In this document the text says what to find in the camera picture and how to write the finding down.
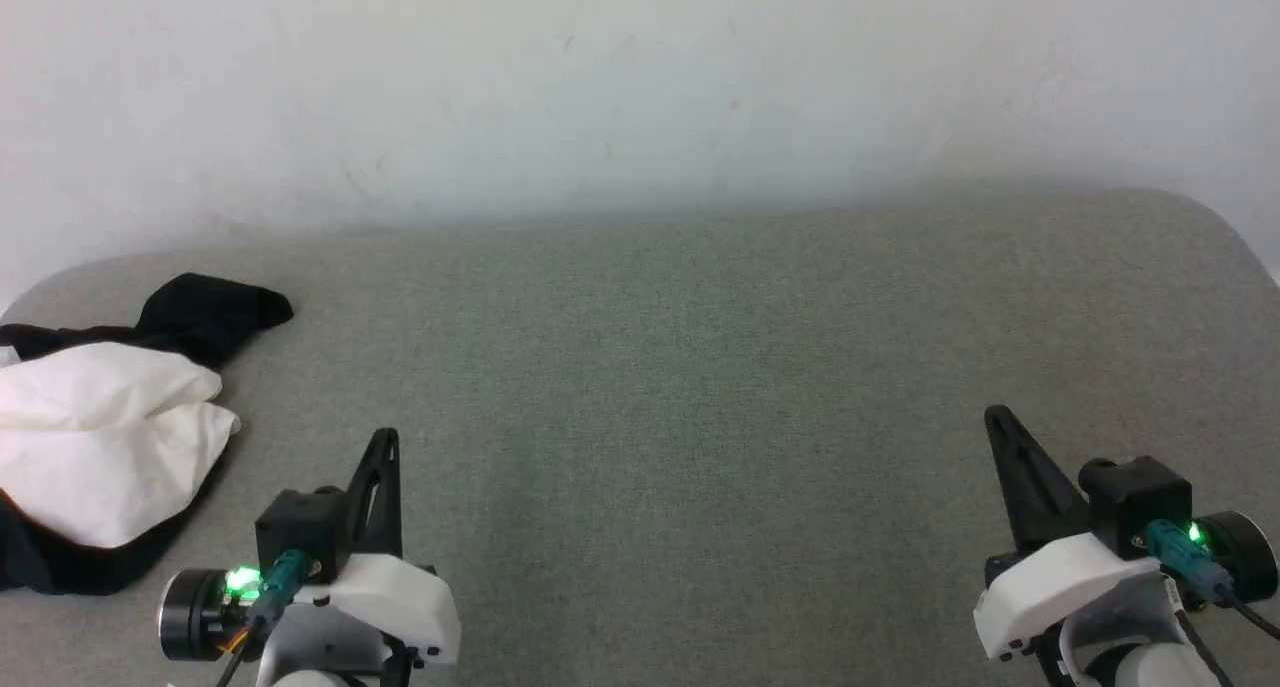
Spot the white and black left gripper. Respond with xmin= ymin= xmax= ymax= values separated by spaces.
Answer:
xmin=157 ymin=427 xmax=462 ymax=667

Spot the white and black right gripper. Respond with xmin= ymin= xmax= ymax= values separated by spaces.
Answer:
xmin=974 ymin=404 xmax=1280 ymax=662

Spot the black and white long-sleeve shirt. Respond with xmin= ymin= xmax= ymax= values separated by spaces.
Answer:
xmin=0 ymin=272 xmax=296 ymax=598

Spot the grey fabric sofa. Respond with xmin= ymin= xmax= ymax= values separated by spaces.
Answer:
xmin=0 ymin=187 xmax=1280 ymax=687

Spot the right arm cable teal plug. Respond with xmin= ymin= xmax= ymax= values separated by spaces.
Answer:
xmin=1144 ymin=520 xmax=1280 ymax=640

